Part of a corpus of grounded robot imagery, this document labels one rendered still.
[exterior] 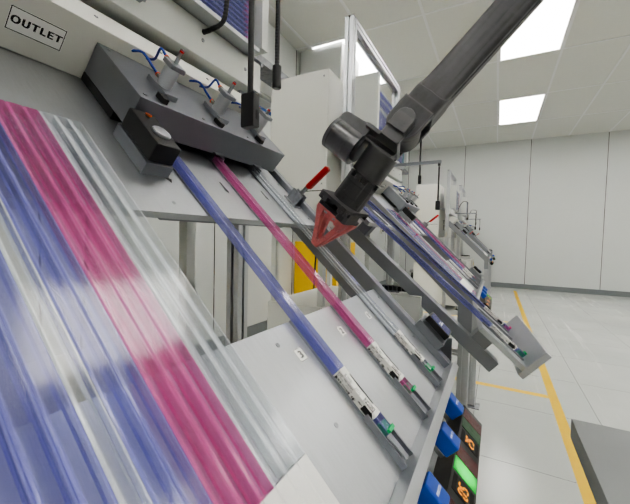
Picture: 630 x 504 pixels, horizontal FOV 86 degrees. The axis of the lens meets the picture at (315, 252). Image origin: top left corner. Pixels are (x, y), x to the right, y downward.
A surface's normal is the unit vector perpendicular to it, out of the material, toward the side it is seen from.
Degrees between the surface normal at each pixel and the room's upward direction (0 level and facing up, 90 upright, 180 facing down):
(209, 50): 90
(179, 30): 90
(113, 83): 90
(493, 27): 86
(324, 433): 44
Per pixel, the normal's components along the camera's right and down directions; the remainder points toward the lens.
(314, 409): 0.62, -0.69
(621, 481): 0.03, -1.00
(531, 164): -0.47, 0.03
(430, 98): -0.18, -0.03
